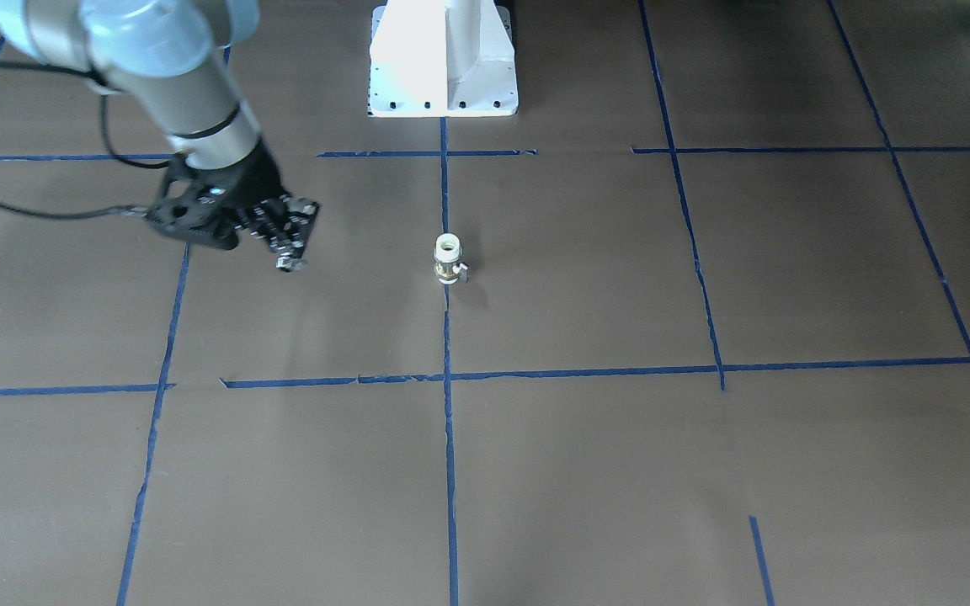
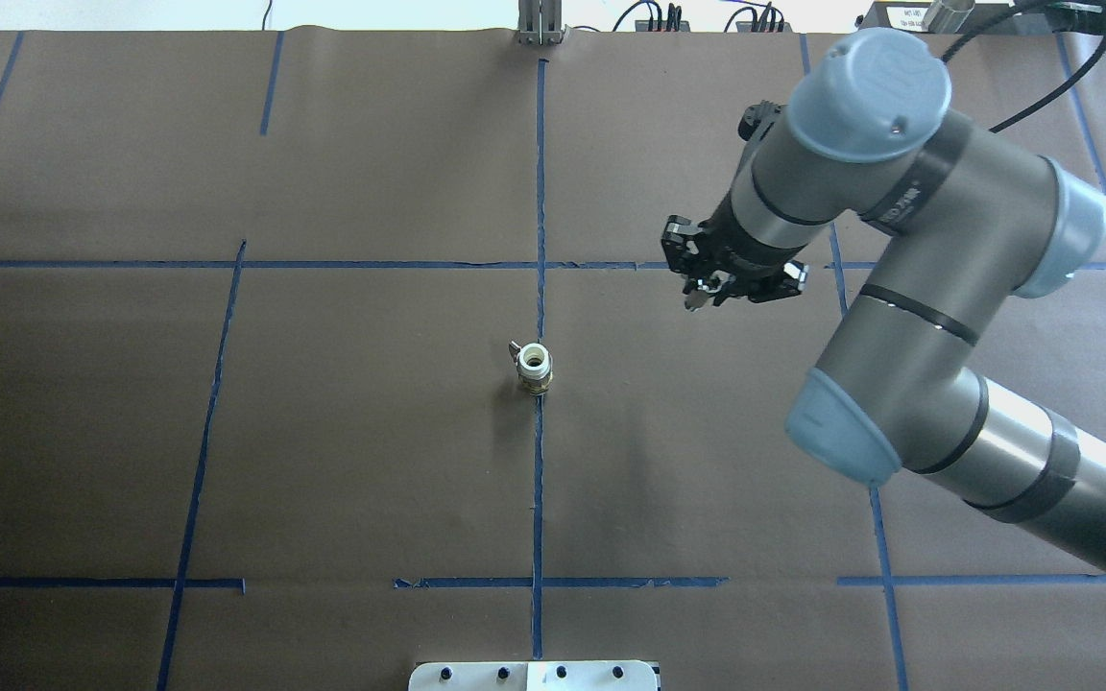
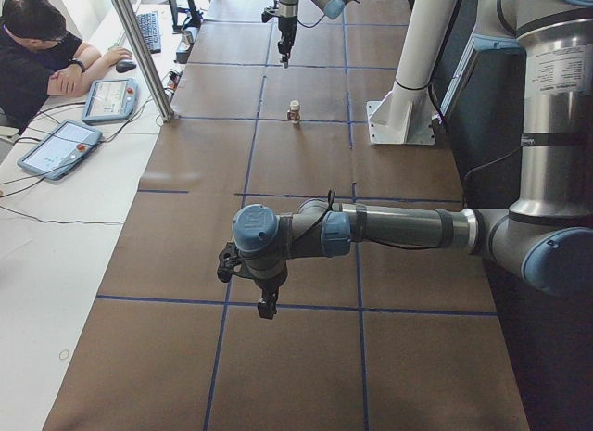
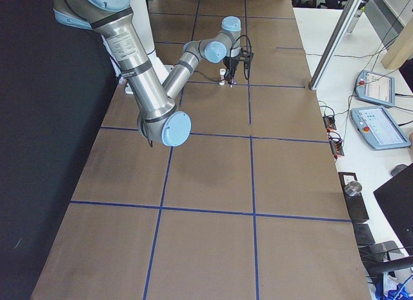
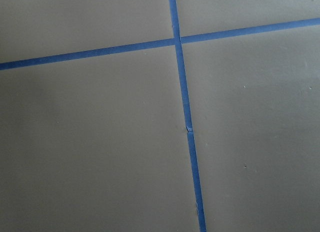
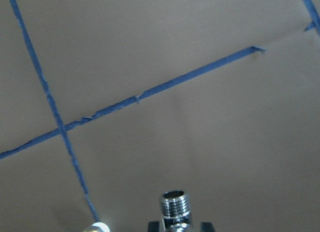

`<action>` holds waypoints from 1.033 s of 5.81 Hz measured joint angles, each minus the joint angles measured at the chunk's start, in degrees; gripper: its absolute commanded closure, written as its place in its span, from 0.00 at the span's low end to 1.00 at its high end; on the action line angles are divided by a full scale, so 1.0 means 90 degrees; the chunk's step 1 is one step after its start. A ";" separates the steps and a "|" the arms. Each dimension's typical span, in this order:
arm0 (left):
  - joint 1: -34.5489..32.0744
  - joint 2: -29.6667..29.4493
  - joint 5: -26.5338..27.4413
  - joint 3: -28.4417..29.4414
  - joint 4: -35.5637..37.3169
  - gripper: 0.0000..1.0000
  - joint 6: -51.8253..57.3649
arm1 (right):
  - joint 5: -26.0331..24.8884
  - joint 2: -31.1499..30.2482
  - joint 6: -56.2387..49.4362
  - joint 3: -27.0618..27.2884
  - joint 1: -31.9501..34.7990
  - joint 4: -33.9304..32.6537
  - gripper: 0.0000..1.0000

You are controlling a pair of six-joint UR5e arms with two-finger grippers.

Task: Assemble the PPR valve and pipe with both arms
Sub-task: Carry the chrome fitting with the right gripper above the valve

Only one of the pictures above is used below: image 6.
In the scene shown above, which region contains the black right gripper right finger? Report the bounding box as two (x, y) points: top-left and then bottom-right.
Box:
(200, 222), (215, 232)

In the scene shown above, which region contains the chrome tee pipe fitting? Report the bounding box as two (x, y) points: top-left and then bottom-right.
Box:
(159, 190), (193, 232)

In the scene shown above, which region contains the white brass PPR valve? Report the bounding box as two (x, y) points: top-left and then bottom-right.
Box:
(82, 222), (111, 232)

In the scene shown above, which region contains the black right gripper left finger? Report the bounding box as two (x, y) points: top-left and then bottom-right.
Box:
(147, 221), (166, 232)

